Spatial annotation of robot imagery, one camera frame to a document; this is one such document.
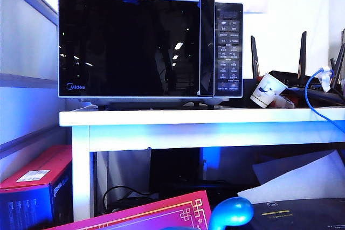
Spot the black glass microwave door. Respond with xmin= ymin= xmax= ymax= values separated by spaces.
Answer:
xmin=58 ymin=0 xmax=216 ymax=98

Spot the silver Midea microwave oven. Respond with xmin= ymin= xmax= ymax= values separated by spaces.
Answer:
xmin=58 ymin=0 xmax=244 ymax=111

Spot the magenta box gold pattern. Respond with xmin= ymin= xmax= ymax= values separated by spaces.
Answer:
xmin=43 ymin=190 xmax=212 ymax=230

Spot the red and black cardboard box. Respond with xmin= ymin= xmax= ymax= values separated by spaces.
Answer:
xmin=0 ymin=144 xmax=73 ymax=230

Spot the black box yellow print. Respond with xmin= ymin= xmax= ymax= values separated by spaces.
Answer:
xmin=242 ymin=199 xmax=345 ymax=230

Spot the white table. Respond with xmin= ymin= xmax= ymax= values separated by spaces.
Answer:
xmin=58 ymin=106 xmax=345 ymax=222

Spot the black computer case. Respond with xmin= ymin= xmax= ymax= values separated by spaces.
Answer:
xmin=149 ymin=148 xmax=240 ymax=209

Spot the white paper cup blue print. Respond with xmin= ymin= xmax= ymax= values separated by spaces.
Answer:
xmin=250 ymin=73 xmax=288 ymax=109

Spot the small red white package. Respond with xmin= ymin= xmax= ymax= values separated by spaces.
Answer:
xmin=269 ymin=92 xmax=299 ymax=109

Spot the black router with antennas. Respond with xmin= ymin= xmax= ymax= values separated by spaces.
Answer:
xmin=242 ymin=31 xmax=345 ymax=107

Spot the grey paper sheet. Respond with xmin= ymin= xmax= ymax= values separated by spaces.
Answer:
xmin=252 ymin=149 xmax=336 ymax=187

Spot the glossy blue rounded object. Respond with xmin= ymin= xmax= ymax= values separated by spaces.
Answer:
xmin=209 ymin=197 xmax=254 ymax=230

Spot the white paper sheet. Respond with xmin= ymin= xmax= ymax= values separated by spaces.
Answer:
xmin=237 ymin=149 xmax=345 ymax=205

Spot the thin black power cable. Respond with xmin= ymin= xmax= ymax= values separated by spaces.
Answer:
xmin=103 ymin=185 xmax=154 ymax=214

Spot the blue network cable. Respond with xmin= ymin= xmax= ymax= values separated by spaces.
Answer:
xmin=304 ymin=67 xmax=345 ymax=134

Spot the grey partition frame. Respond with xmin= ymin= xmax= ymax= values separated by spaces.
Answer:
xmin=0 ymin=0 xmax=67 ymax=161

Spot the white tag on cable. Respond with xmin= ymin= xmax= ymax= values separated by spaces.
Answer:
xmin=318 ymin=65 xmax=335 ymax=93

